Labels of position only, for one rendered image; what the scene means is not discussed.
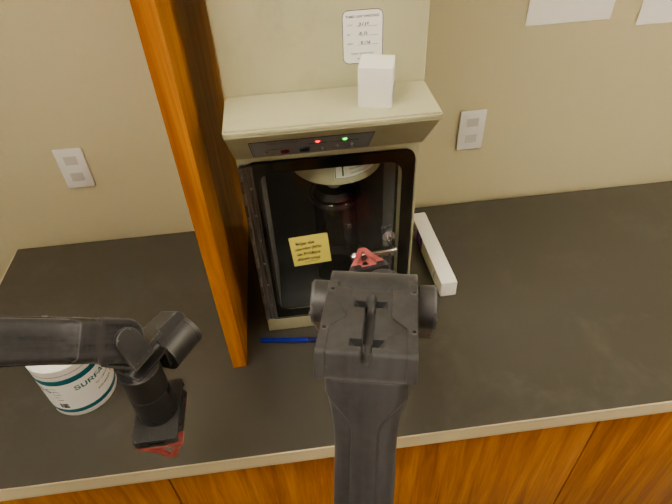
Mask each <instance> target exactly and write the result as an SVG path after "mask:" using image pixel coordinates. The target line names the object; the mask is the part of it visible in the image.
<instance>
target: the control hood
mask: <svg viewBox="0 0 672 504"><path fill-rule="evenodd" d="M442 117H443V112H442V111H441V109H440V107H439V105H438V104H437V102H436V100H435V98H434V97H433V95H432V93H431V92H430V90H429V88H428V86H427V85H426V83H425V82H424V81H423V80H420V81H409V82H398V83H394V97H393V104H392V108H370V107H358V86H353V87H342V88H331V89H320V90H308V91H297V92H286V93H275V94H264V95H253V96H241V97H230V98H226V100H225V101H224V113H223V124H222V138H223V140H224V141H225V143H226V145H227V147H228V148H229V150H230V152H231V154H232V155H233V157H234V158H235V159H236V160H240V159H250V158H254V157H253V155H252V153H251V150H250V148H249V145H248V143H258V142H268V141H279V140H289V139H300V138H310V137H321V136H331V135H342V134H352V133H363V132H373V131H375V133H374V135H373V138H372V140H371V142H370V144H369V146H368V147H374V146H384V145H394V144H405V143H415V142H423V140H424V139H425V138H426V137H427V136H428V134H429V133H430V132H431V131H432V130H433V128H434V127H435V126H436V125H437V123H438V122H439V121H440V120H441V118H442Z"/></svg>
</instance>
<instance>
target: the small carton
mask: <svg viewBox="0 0 672 504"><path fill-rule="evenodd" d="M394 79H395V55H370V54H361V58H360V61H359V65H358V107H370V108H392V104H393V97H394Z"/></svg>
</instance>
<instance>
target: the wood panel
mask: <svg viewBox="0 0 672 504"><path fill-rule="evenodd" d="M130 4H131V8H132V11H133V15H134V18H135V22H136V25H137V29H138V32H139V36H140V39H141V43H142V46H143V50H144V54H145V57H146V61H147V64H148V68H149V71H150V75H151V78H152V82H153V85H154V89H155V92H156V96H157V100H158V103H159V107H160V110H161V114H162V117H163V121H164V124H165V128H166V131H167V135H168V138H169V142H170V146H171V149H172V153H173V156H174V160H175V163H176V167H177V170H178V174H179V177H180V181H181V184H182V188H183V192H184V195H185V199H186V202H187V206H188V209H189V213H190V216H191V220H192V223H193V227H194V230H195V234H196V237H197V241H198V245H199V248H200V252H201V255H202V259H203V262H204V266H205V269H206V273H207V276H208V280H209V283H210V287H211V291H212V294H213V298H214V301H215V305H216V308H217V312H218V315H219V319H220V322H221V326H222V329H223V333H224V337H225V340H226V344H227V347H228V351H229V354H230V358H231V361H232V365H233V368H235V367H243V366H247V293H248V223H247V217H246V212H245V207H244V202H243V197H242V192H241V186H240V181H239V176H238V171H237V166H236V161H235V158H234V157H233V155H232V154H231V152H230V150H229V148H228V147H227V145H226V143H225V141H224V140H223V138H222V124H223V113H224V99H223V93H222V88H221V83H220V78H219V73H218V67H217V62H216V57H215V52H214V47H213V42H212V36H211V31H210V26H209V21H208V16H207V11H206V5H205V0H130Z"/></svg>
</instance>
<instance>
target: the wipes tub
mask: <svg viewBox="0 0 672 504"><path fill-rule="evenodd" d="M25 367H26V368H27V370H28V371H29V372H30V374H31V375H32V377H33V378H34V379H35V381H36V382H37V384H38V385H39V386H40V388H41V389H42V390H43V392H44V393H45V394H46V396H47V397H48V399H49V400H50V401H51V403H52V404H53V405H54V406H55V407H56V409H57V410H58V411H59V412H61V413H63V414H66V415H82V414H85V413H88V412H91V411H93V410H95V409H97V408H98V407H100V406H101V405H102V404H104V403H105V402H106V401H107V400H108V399H109V398H110V396H111V395H112V393H113V392H114V390H115V387H116V384H117V376H116V373H115V371H114V369H113V368H105V367H101V366H100V365H98V364H77V365H38V366H25Z"/></svg>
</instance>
